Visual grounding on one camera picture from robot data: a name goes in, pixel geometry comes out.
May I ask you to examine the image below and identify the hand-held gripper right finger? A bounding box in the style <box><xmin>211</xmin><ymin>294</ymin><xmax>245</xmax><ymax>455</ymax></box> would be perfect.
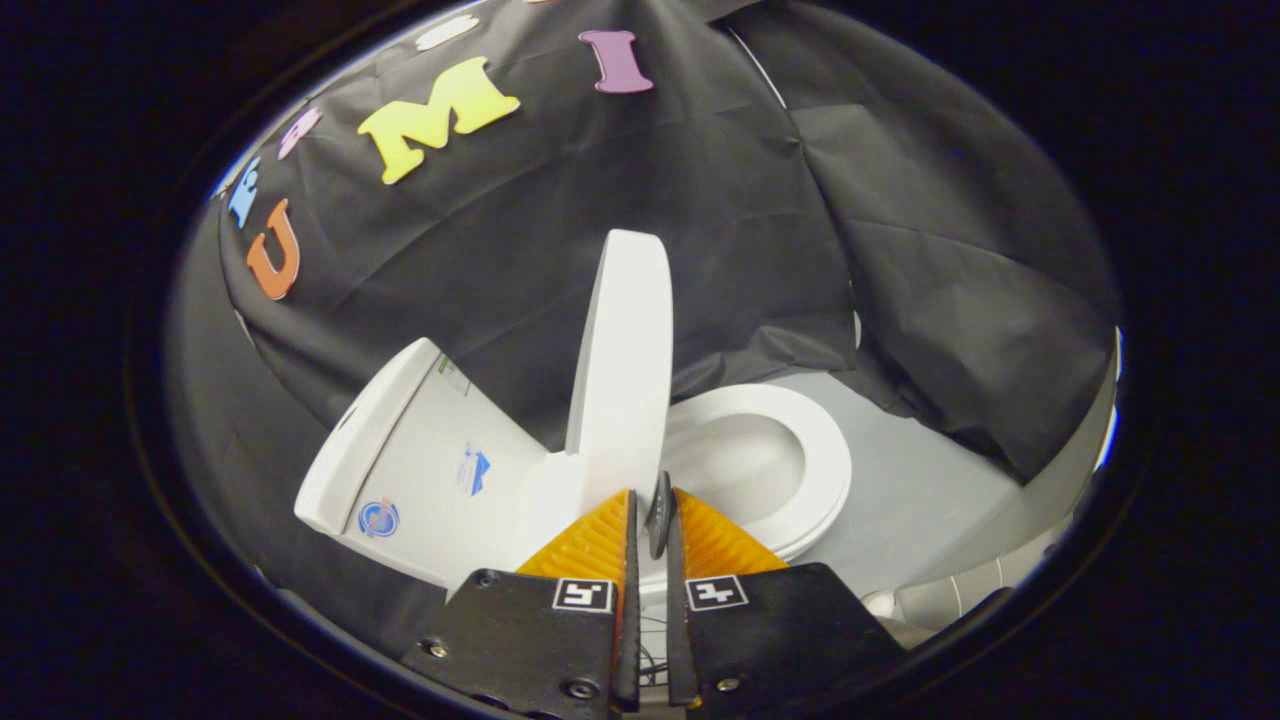
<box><xmin>666</xmin><ymin>487</ymin><xmax>908</xmax><ymax>713</ymax></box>

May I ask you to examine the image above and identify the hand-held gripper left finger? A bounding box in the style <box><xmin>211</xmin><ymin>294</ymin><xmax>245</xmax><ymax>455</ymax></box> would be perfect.
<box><xmin>400</xmin><ymin>489</ymin><xmax>642</xmax><ymax>720</ymax></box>

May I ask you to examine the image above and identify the white toilet seat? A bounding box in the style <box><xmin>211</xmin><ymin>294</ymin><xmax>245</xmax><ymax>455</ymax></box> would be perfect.
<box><xmin>660</xmin><ymin>384</ymin><xmax>854</xmax><ymax>561</ymax></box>

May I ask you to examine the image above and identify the black backdrop cloth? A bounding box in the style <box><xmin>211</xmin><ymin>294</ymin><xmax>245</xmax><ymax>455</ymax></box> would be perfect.
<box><xmin>165</xmin><ymin>0</ymin><xmax>1122</xmax><ymax>646</ymax></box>

